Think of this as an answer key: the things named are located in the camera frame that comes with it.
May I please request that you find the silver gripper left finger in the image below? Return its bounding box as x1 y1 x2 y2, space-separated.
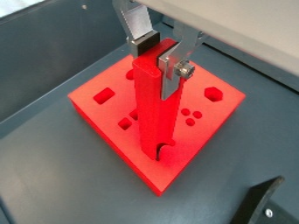
113 0 161 58

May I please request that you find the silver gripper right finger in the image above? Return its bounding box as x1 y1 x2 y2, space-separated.
158 21 206 101

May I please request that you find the red arch peg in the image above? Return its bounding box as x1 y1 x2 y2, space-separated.
133 38 183 160

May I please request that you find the red shape-sorting board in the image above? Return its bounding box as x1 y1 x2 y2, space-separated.
70 56 246 195

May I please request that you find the black angled holder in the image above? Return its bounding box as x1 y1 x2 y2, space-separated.
230 176 299 224

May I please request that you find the grey enclosure wall panel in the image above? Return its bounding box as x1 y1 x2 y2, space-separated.
0 0 126 138

